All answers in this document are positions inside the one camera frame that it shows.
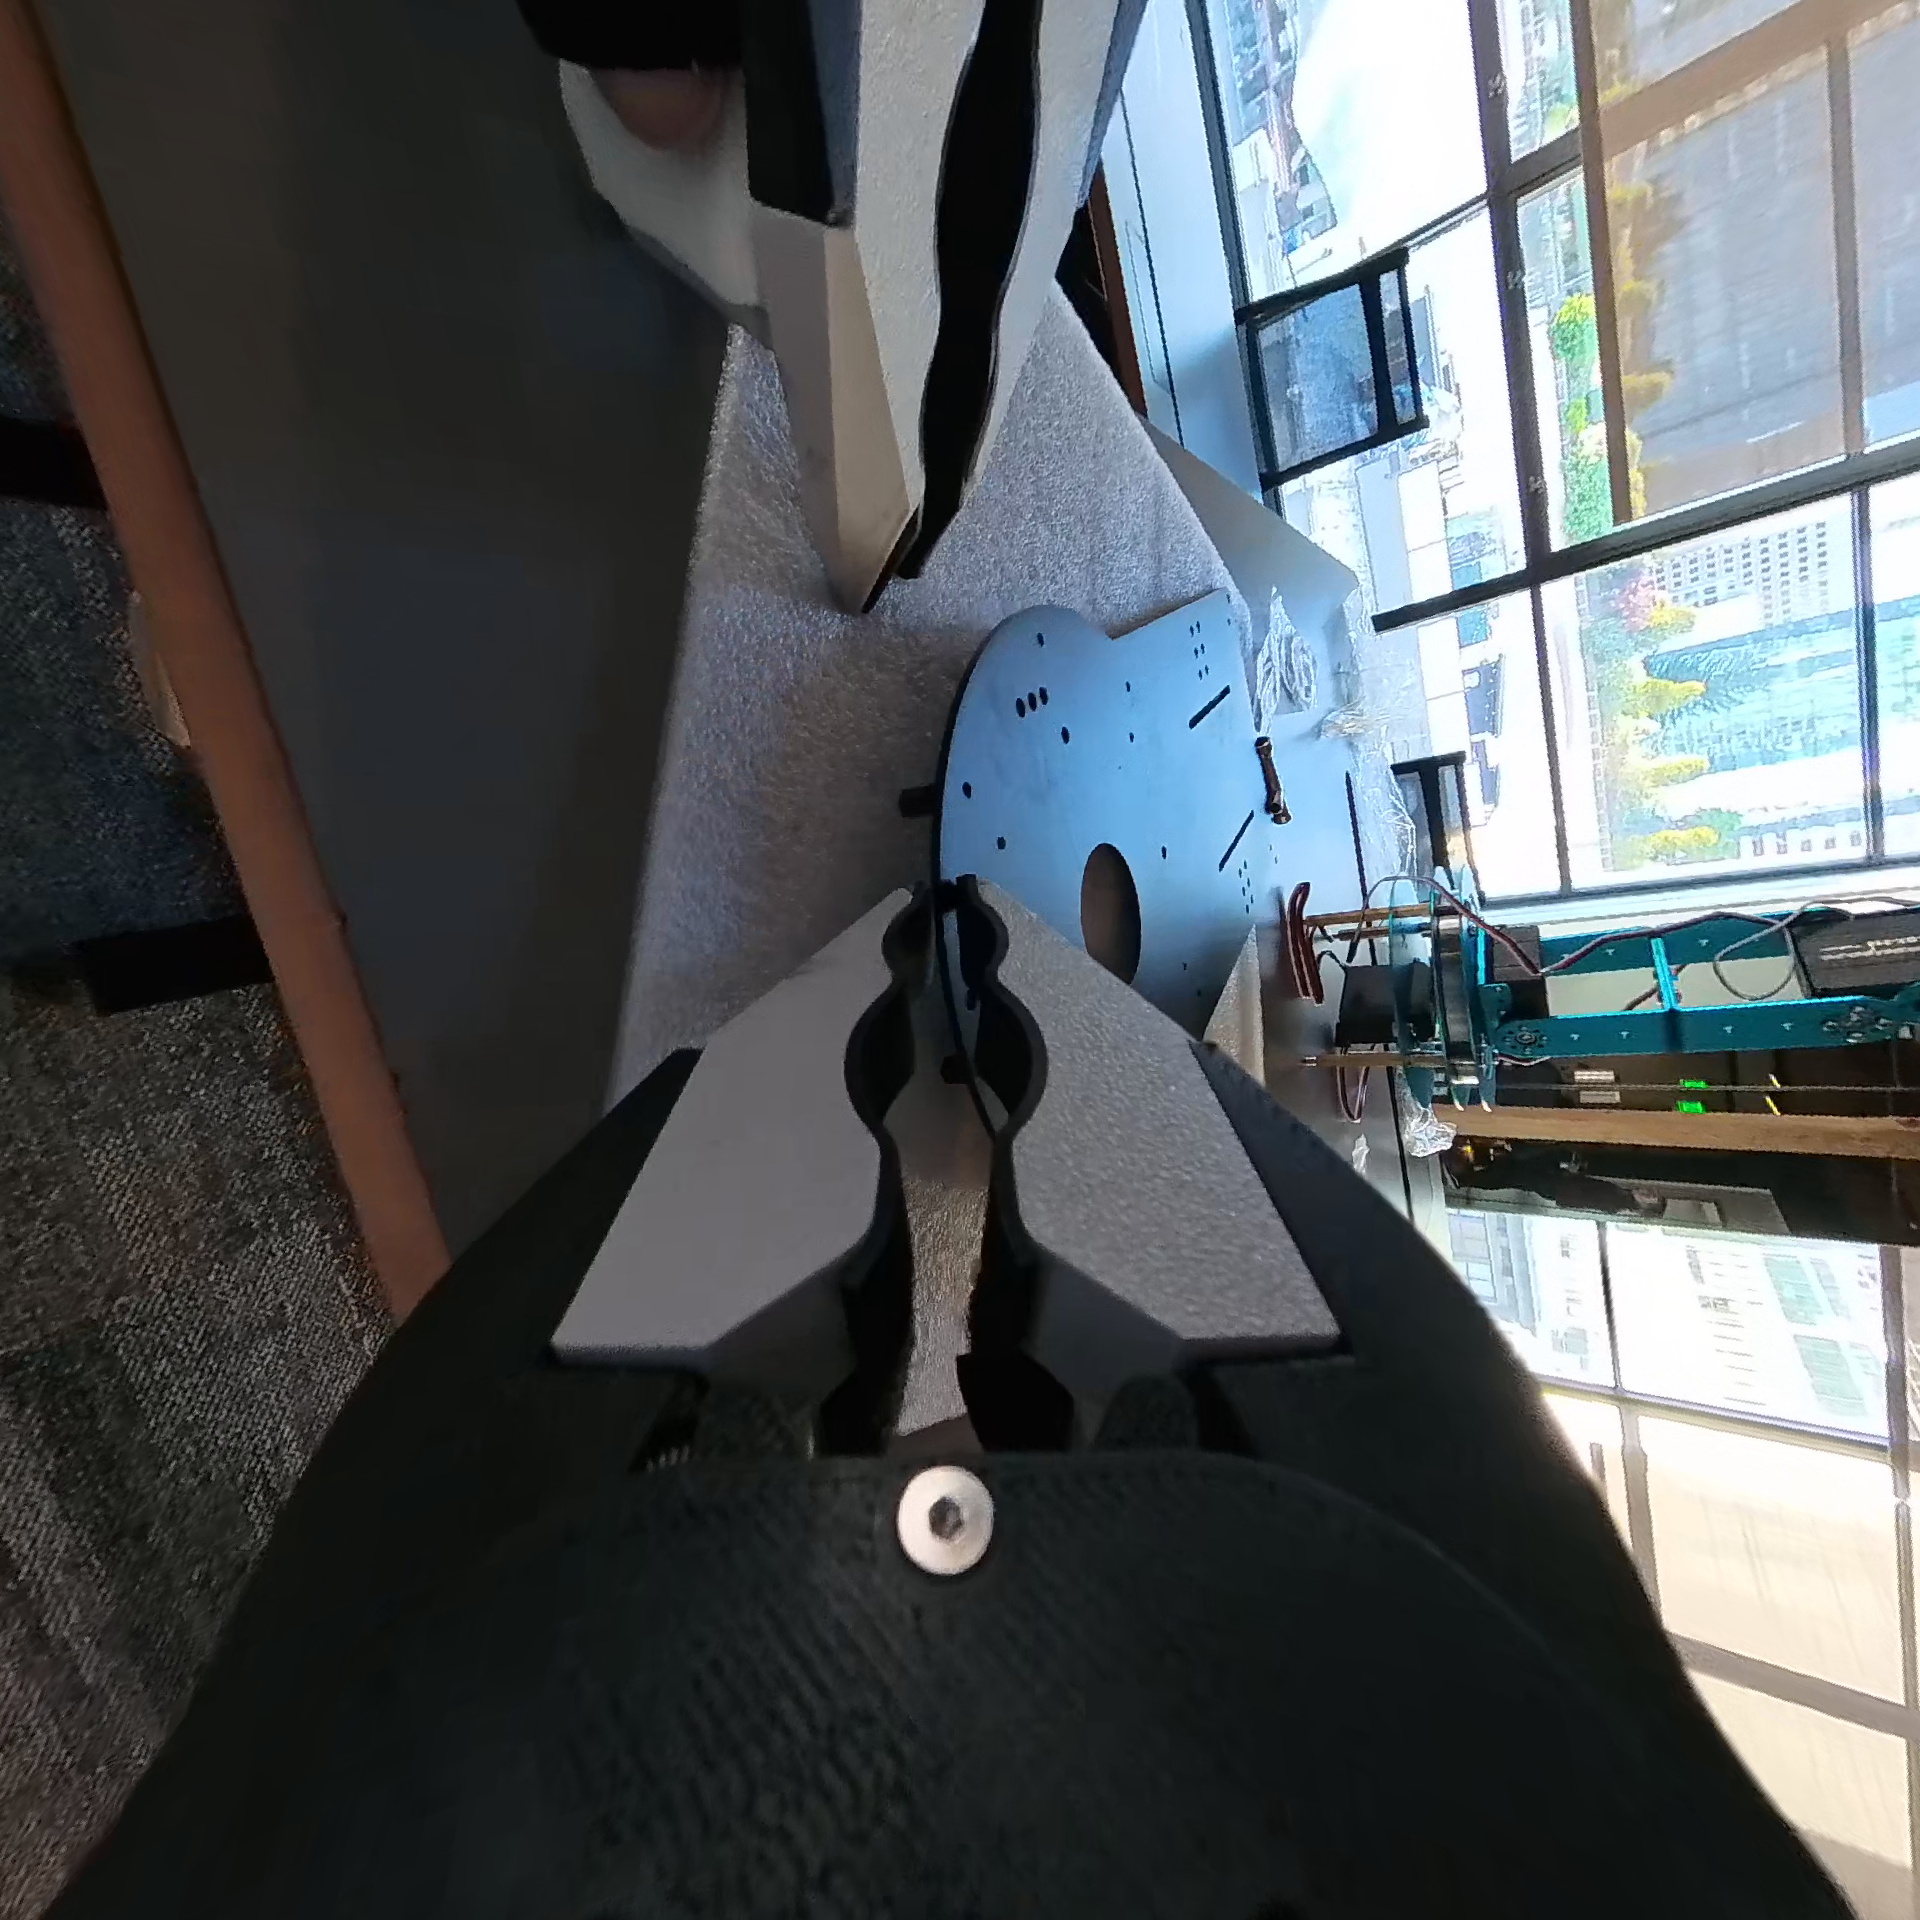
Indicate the black mesh office chair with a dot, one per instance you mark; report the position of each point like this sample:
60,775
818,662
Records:
1440,811
1334,361

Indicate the group of clear screw bags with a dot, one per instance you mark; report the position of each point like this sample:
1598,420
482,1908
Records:
1290,660

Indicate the clear plastic film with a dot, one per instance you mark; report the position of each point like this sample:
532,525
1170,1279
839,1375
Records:
1358,721

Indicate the blue toy robot arm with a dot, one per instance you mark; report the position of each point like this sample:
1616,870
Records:
1574,1035

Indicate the grey desk with wood edge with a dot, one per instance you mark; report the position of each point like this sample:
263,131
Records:
1185,300

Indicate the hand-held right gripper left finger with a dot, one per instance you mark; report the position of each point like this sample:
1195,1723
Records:
720,1200

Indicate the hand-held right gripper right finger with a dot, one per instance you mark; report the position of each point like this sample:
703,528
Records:
1170,1200

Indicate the black desk foot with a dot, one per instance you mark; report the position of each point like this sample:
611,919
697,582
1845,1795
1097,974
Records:
44,463
172,962

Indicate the white foam sheet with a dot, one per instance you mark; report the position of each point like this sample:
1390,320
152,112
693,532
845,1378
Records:
781,780

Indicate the black metal base plate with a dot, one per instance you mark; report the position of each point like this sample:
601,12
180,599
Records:
1080,751

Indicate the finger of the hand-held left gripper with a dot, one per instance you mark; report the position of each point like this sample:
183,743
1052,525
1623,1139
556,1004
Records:
884,181
1073,90

